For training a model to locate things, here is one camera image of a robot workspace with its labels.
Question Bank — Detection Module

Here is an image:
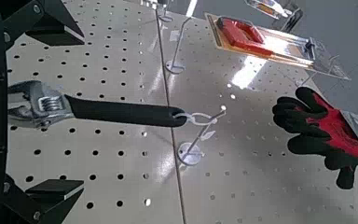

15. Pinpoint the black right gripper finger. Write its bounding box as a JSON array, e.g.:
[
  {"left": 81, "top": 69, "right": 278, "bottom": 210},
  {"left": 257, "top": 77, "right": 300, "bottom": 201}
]
[
  {"left": 0, "top": 0, "right": 86, "bottom": 49},
  {"left": 2, "top": 175, "right": 86, "bottom": 224}
]

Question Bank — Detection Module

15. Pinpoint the black handled adjustable wrench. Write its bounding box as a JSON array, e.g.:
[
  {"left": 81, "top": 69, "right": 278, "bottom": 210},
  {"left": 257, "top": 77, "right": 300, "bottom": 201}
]
[{"left": 7, "top": 79, "right": 188, "bottom": 129}]

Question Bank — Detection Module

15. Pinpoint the white perforated pegboard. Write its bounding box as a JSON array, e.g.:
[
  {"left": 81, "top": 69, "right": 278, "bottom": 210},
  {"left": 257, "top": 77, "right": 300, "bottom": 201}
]
[
  {"left": 155, "top": 8, "right": 358, "bottom": 224},
  {"left": 5, "top": 0, "right": 185, "bottom": 224}
]

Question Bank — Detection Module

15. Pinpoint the white pegboard hook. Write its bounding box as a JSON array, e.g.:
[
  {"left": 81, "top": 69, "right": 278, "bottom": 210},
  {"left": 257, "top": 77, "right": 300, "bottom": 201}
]
[
  {"left": 155, "top": 0, "right": 175, "bottom": 24},
  {"left": 165, "top": 17, "right": 194, "bottom": 76},
  {"left": 176, "top": 105, "right": 227, "bottom": 167}
]

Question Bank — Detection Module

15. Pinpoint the white zip tie loop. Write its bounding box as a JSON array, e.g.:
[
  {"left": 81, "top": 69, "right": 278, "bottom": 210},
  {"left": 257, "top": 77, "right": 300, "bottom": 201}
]
[{"left": 172, "top": 111, "right": 218, "bottom": 142}]

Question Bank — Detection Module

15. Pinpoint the red tool blister package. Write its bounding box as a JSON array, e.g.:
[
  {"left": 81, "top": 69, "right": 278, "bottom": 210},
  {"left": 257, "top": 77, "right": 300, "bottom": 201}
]
[{"left": 204, "top": 12, "right": 352, "bottom": 82}]

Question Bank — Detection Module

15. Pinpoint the red black work glove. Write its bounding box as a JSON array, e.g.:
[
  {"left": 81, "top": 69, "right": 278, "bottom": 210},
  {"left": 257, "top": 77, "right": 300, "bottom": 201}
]
[{"left": 271, "top": 86, "right": 358, "bottom": 190}]

